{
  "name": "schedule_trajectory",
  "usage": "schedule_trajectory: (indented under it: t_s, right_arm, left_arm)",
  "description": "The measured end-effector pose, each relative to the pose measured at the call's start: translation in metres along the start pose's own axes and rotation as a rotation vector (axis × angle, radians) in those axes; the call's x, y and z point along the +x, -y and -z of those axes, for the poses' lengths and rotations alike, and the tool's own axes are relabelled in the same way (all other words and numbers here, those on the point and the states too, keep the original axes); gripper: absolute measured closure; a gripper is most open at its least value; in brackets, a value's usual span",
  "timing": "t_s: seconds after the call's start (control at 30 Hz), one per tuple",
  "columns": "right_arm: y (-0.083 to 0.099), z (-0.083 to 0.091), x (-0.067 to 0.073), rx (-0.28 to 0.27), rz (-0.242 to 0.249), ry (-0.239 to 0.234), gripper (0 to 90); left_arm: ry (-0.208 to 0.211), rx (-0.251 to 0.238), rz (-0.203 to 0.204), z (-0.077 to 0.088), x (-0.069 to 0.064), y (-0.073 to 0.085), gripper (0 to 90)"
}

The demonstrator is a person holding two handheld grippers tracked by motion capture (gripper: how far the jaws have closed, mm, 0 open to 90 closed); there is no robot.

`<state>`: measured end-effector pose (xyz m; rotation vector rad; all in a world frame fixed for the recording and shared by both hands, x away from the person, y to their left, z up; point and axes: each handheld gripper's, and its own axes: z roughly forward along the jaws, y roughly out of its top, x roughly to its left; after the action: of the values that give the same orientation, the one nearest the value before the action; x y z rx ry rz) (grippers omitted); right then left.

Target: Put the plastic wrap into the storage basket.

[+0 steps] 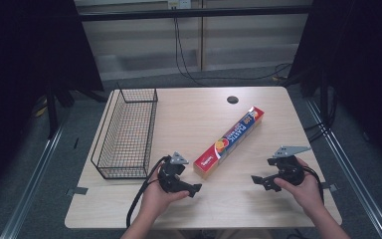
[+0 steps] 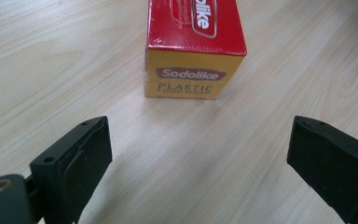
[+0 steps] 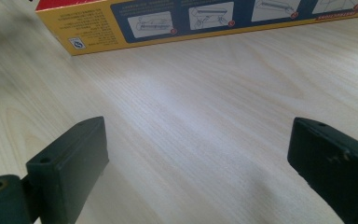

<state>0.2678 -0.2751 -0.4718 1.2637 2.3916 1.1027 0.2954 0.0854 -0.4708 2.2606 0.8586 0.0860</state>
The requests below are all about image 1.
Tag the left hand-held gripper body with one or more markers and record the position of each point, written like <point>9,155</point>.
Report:
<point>169,176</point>

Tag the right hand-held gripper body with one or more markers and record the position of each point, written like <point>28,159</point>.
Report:
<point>288,169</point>

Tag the plastic wrap box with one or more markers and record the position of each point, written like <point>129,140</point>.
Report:
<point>229,141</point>

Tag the person's left hand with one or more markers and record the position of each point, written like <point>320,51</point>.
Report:
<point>155,199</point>

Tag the person's right hand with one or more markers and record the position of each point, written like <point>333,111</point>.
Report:
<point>308,192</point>

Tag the grey tape strip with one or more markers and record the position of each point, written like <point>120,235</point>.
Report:
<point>78,191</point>
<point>331,187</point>

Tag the black table grommet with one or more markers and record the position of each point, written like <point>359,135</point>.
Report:
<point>232,99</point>

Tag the black curtain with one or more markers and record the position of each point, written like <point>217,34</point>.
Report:
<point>361,66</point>
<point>20,66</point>

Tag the black stand leg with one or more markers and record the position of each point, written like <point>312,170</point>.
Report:
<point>52,116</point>

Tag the black horizontal bar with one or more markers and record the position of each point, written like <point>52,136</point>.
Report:
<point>195,13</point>

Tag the metal floor rail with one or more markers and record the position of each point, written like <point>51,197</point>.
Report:
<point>354,179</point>
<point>30,189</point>

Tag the white wall socket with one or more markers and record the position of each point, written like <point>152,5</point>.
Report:
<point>179,4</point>

